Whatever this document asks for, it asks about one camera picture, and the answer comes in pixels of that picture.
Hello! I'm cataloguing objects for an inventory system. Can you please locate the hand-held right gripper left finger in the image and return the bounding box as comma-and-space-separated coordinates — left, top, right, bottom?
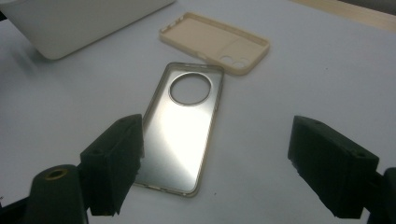
79, 113, 145, 217

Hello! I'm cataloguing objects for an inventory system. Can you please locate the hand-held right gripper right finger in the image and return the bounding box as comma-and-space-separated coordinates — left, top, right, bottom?
288, 115, 380, 219

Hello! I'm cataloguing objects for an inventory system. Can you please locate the clear phone case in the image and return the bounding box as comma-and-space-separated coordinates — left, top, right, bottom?
134, 62, 226, 199

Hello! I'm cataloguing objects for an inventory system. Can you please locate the white plastic storage box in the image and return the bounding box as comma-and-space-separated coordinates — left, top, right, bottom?
0, 0, 177, 61

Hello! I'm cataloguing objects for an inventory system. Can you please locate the beige phone case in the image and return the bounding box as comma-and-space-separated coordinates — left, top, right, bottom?
159, 11, 271, 77

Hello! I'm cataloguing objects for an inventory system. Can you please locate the wooden table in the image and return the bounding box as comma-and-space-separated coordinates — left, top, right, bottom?
289, 0, 396, 34

